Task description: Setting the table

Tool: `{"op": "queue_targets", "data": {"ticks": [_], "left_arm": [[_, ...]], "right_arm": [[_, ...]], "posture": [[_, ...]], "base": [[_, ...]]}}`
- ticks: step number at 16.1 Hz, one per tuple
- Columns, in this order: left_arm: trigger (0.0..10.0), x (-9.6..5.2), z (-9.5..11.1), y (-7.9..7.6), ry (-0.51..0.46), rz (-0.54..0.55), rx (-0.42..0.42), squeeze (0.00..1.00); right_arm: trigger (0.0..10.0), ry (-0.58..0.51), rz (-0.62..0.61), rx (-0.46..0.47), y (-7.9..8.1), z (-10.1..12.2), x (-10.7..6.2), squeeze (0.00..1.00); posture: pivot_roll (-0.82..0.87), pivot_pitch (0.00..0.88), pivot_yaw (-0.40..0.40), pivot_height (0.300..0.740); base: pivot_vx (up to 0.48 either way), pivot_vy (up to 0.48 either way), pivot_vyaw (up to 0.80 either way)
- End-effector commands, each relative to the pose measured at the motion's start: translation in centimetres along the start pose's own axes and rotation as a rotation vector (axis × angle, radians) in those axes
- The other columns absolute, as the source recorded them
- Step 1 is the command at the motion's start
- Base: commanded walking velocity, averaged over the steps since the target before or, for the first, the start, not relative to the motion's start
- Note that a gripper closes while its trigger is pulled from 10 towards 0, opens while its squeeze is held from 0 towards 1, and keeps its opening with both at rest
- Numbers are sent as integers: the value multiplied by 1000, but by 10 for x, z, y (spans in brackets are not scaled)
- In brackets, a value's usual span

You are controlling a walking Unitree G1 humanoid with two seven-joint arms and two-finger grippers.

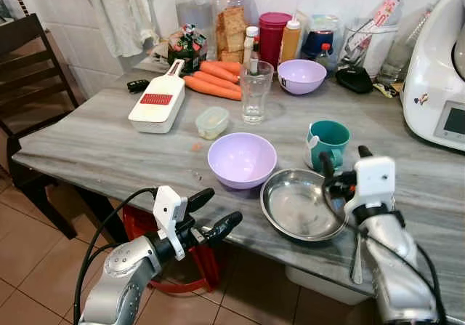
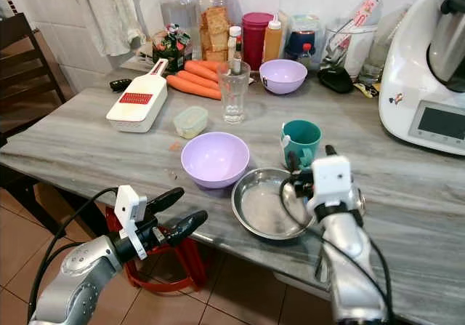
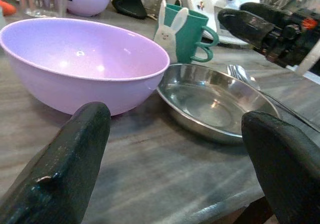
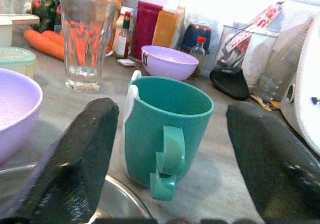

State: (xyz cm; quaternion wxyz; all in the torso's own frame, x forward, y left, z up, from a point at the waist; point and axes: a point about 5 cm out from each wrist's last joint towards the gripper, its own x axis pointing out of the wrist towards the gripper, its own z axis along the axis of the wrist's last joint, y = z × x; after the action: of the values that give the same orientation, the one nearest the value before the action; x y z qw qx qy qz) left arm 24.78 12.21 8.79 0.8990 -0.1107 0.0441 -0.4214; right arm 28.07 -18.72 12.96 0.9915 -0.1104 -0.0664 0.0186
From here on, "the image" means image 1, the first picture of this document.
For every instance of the clear plastic bottle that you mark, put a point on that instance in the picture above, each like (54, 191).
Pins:
(195, 9)

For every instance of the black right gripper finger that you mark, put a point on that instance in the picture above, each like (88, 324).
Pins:
(327, 166)
(365, 153)

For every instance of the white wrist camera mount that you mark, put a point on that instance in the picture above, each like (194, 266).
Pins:
(168, 209)
(374, 183)

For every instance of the black remote key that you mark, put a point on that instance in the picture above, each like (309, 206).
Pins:
(138, 86)

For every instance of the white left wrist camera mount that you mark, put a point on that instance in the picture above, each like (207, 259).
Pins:
(168, 209)

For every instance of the dark wooden chair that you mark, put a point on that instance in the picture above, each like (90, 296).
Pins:
(33, 70)

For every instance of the clear jar with blue content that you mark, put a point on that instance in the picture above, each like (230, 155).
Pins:
(320, 33)

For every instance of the magenta canister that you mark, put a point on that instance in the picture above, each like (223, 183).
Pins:
(272, 38)

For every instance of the small yellow black sachet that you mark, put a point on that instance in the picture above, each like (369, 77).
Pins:
(387, 90)

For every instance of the white grater with red blade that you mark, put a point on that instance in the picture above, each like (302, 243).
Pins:
(154, 110)

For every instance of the orange sauce bottle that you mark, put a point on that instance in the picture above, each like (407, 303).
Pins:
(291, 43)

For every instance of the small green-lidded plastic tub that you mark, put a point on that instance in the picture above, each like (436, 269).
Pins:
(211, 123)

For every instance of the white plastic bin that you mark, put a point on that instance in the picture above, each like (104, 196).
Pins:
(323, 285)

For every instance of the black pouch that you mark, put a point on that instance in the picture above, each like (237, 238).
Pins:
(354, 81)

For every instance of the red plastic stool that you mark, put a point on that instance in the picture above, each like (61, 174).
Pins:
(207, 263)

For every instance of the large lilac plastic bowl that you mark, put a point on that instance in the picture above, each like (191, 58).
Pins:
(242, 159)

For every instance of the dark green food packet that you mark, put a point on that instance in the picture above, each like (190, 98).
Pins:
(187, 49)

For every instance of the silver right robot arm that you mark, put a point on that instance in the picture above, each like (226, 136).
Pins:
(396, 267)

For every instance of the clear plastic utensil container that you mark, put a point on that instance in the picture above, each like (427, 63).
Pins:
(378, 52)

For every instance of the red and white packet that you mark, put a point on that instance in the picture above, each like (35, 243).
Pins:
(383, 16)

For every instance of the red-lidded jar of crackers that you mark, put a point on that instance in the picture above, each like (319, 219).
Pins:
(232, 23)

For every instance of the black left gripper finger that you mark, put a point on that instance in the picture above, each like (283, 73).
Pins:
(224, 225)
(201, 199)

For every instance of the small lilac plastic bowl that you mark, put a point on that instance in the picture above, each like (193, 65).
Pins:
(301, 76)

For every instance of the orange carrot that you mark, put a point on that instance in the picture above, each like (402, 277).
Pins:
(214, 79)
(211, 89)
(218, 70)

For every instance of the small white-capped spice bottle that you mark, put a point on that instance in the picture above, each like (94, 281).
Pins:
(251, 45)

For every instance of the clear glass jug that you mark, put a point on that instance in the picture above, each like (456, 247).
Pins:
(403, 49)

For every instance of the white kitchen cooking machine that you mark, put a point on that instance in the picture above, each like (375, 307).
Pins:
(432, 78)

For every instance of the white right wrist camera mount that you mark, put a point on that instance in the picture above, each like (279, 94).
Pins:
(374, 183)

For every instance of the clear drinking glass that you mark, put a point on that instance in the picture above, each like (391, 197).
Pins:
(256, 96)

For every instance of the small red-capped bottle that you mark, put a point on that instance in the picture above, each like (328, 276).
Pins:
(325, 56)

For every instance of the teal mug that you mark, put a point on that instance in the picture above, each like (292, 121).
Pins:
(330, 137)

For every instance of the pale hanging cloth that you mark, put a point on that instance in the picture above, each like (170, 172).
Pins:
(120, 12)

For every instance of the stainless steel dish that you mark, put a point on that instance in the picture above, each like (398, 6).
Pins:
(298, 209)

